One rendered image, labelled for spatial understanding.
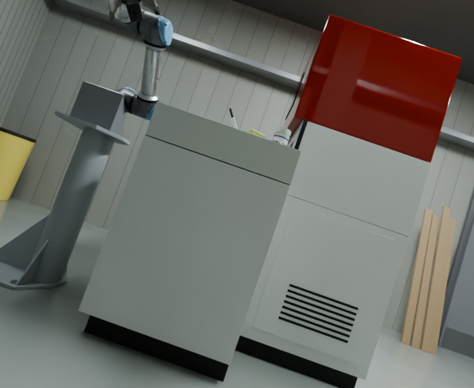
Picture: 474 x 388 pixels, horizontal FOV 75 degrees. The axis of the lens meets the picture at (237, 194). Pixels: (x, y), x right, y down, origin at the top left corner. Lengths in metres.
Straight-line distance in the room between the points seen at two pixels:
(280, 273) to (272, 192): 0.52
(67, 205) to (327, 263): 1.33
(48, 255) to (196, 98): 2.66
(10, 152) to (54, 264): 2.17
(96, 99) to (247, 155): 0.87
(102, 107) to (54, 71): 2.79
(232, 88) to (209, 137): 2.66
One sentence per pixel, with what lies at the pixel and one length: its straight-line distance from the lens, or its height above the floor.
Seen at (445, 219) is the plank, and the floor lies 1.35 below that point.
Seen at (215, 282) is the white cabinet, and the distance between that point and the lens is 1.27.
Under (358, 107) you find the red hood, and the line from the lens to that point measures 1.81.
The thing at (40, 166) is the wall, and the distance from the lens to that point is 4.28.
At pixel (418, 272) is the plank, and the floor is 0.71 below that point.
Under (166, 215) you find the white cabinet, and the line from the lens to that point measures 1.27.
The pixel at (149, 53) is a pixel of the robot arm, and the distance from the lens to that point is 1.78.
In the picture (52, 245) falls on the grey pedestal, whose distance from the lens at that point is 1.79.
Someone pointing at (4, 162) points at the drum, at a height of 0.38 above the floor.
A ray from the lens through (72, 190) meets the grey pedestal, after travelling 1.74.
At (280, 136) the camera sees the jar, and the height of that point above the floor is 1.02.
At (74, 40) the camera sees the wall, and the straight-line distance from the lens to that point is 4.58.
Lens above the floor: 0.63
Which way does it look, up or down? 4 degrees up
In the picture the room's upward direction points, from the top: 19 degrees clockwise
